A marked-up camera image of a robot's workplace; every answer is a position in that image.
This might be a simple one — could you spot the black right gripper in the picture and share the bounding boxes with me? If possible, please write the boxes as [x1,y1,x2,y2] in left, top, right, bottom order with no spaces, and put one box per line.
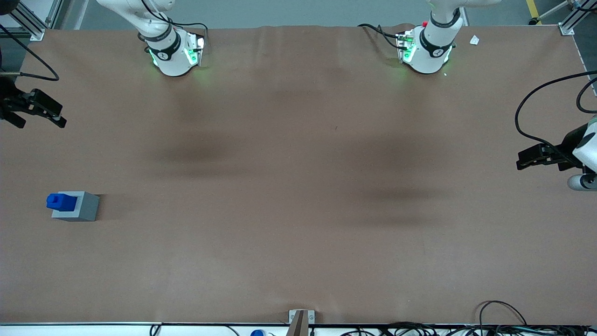
[0,75,67,128]

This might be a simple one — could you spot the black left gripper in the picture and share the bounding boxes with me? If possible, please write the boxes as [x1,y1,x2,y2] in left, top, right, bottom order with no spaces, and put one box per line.
[516,124,590,171]

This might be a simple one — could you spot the blue plastic part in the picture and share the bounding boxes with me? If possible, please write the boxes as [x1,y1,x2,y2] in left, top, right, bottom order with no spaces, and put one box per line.
[46,192,78,212]

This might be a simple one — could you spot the gray square base block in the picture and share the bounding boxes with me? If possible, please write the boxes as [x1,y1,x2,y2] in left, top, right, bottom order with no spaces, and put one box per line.
[51,191,101,222]

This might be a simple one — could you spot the metal stand leg black foot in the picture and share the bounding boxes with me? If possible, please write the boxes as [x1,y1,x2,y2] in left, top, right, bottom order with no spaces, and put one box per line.
[528,0,577,26]

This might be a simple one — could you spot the brown table mat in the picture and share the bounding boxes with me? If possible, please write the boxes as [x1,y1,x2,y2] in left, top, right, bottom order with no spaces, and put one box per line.
[0,24,597,326]

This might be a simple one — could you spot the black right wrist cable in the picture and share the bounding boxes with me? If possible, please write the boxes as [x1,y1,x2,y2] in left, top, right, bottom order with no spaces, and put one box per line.
[0,23,61,82]

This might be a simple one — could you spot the long black left wrist cable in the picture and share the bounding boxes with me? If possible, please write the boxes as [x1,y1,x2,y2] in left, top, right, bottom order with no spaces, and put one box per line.
[514,70,597,152]

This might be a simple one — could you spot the short black looped cable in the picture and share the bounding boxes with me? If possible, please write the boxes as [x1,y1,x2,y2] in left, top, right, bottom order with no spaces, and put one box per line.
[576,77,597,114]

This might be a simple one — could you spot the aluminium frame post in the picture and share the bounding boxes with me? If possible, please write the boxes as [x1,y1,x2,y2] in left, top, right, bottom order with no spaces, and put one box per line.
[0,0,70,42]
[558,0,597,37]

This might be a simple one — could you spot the black arched floor cable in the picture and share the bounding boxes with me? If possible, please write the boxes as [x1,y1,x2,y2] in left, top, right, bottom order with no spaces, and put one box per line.
[477,300,528,326]

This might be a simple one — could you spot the black right arm base cable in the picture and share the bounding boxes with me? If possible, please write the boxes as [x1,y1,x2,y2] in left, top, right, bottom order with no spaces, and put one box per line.
[166,15,209,38]

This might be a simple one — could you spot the black arm base cable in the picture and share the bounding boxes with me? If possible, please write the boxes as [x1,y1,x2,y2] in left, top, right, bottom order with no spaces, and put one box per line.
[166,15,209,38]
[357,23,403,50]

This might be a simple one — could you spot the black left arm base cable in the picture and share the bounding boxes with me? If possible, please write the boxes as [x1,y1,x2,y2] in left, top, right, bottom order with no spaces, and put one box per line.
[357,23,403,50]

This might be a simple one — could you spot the tangled black cable bundle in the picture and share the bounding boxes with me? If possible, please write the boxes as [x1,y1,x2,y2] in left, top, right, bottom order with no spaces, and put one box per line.
[340,321,597,336]

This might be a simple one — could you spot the white table edge rail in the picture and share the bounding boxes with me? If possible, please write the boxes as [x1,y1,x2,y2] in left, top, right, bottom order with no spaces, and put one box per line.
[0,323,597,336]

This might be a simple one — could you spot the grey metal edge bracket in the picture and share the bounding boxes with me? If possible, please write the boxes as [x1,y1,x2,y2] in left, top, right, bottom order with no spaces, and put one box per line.
[288,309,316,325]

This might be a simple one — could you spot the brown upright post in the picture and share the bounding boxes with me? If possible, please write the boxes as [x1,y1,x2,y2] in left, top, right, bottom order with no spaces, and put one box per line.
[286,310,310,336]

